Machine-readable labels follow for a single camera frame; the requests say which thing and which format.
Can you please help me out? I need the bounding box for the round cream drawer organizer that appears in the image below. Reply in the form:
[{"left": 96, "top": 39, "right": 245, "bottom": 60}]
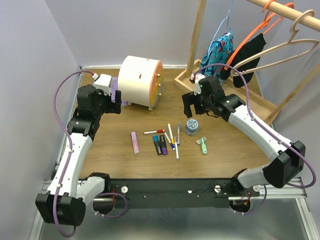
[{"left": 117, "top": 55, "right": 164, "bottom": 111}]

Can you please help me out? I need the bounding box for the white grey eraser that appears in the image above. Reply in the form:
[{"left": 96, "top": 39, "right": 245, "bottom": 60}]
[{"left": 196, "top": 136, "right": 207, "bottom": 145}]

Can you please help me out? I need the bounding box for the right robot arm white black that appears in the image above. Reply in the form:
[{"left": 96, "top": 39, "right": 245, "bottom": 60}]
[{"left": 181, "top": 76, "right": 306, "bottom": 196}]

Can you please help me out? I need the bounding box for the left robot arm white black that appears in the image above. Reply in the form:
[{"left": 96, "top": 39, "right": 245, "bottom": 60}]
[{"left": 35, "top": 83, "right": 122, "bottom": 227}]

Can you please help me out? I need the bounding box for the purple cloth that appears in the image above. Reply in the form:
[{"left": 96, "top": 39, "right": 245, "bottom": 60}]
[{"left": 110, "top": 76, "right": 128, "bottom": 107}]

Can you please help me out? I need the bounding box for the round blue patterned tin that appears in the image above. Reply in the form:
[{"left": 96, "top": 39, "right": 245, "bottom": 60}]
[{"left": 185, "top": 119, "right": 199, "bottom": 136}]

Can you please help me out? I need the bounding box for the blue patterned pen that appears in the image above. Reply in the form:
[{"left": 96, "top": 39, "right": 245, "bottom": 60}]
[{"left": 177, "top": 122, "right": 181, "bottom": 146}]

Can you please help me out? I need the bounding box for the red capped white marker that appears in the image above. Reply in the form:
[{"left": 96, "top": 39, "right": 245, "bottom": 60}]
[{"left": 143, "top": 129, "right": 165, "bottom": 135}]

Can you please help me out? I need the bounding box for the blue capped white marker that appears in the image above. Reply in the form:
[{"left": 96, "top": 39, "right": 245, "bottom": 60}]
[{"left": 164, "top": 132, "right": 176, "bottom": 151}]

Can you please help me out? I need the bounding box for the blue capped black highlighter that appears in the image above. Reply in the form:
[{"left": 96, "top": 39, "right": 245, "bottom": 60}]
[{"left": 152, "top": 134, "right": 162, "bottom": 155}]

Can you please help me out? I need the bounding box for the blue patterned garment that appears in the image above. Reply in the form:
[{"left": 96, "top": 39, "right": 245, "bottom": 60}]
[{"left": 200, "top": 30, "right": 234, "bottom": 85}]

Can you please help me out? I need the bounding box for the pink highlighter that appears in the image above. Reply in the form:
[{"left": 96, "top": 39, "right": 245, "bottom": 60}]
[{"left": 131, "top": 132, "right": 140, "bottom": 154}]

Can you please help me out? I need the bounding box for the purple capped black highlighter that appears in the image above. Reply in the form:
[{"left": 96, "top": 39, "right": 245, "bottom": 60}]
[{"left": 159, "top": 135, "right": 168, "bottom": 155}]

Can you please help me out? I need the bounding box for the wooden clothes rack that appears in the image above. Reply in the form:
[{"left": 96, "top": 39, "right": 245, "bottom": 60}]
[{"left": 174, "top": 0, "right": 320, "bottom": 125}]

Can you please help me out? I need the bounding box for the orange plastic hanger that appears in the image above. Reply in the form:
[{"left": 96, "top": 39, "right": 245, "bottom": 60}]
[{"left": 226, "top": 0, "right": 295, "bottom": 65}]

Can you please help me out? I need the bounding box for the black garment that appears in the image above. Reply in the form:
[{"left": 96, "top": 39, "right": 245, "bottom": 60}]
[{"left": 219, "top": 33, "right": 267, "bottom": 89}]

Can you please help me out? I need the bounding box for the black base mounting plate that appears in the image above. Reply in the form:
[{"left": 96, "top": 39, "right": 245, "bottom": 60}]
[{"left": 92, "top": 177, "right": 261, "bottom": 216}]

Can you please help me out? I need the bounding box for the beige wooden hanger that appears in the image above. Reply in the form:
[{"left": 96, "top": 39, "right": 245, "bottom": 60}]
[{"left": 230, "top": 9, "right": 320, "bottom": 77}]

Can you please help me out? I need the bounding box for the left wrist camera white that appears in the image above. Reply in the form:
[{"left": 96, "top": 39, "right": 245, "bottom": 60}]
[{"left": 93, "top": 74, "right": 113, "bottom": 96}]

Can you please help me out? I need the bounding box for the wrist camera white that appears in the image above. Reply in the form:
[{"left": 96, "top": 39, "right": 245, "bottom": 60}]
[
  {"left": 189, "top": 73, "right": 206, "bottom": 84},
  {"left": 93, "top": 74, "right": 113, "bottom": 96}
]

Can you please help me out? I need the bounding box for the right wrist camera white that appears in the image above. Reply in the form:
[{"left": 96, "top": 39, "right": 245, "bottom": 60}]
[{"left": 189, "top": 73, "right": 206, "bottom": 84}]

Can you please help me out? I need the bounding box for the blue wire hanger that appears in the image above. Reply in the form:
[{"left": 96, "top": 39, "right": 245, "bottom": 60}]
[{"left": 209, "top": 0, "right": 234, "bottom": 47}]

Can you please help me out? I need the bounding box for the aluminium frame rail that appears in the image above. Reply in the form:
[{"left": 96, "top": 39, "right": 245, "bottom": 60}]
[{"left": 27, "top": 66, "right": 308, "bottom": 240}]

